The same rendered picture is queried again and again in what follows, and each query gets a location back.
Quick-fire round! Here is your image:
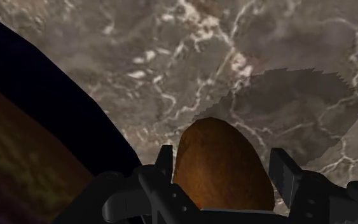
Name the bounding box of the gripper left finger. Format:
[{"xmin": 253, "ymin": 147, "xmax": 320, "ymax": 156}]
[{"xmin": 52, "ymin": 144, "xmax": 202, "ymax": 224}]

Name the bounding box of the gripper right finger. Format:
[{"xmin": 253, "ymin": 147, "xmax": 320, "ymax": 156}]
[{"xmin": 268, "ymin": 147, "xmax": 358, "ymax": 224}]

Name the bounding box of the brown egg-shaped potato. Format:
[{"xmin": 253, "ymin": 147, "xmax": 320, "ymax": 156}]
[{"xmin": 172, "ymin": 116, "xmax": 275, "ymax": 212}]

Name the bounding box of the dark bowl with orange inside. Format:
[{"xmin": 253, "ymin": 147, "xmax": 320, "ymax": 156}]
[{"xmin": 0, "ymin": 9, "xmax": 143, "ymax": 224}]

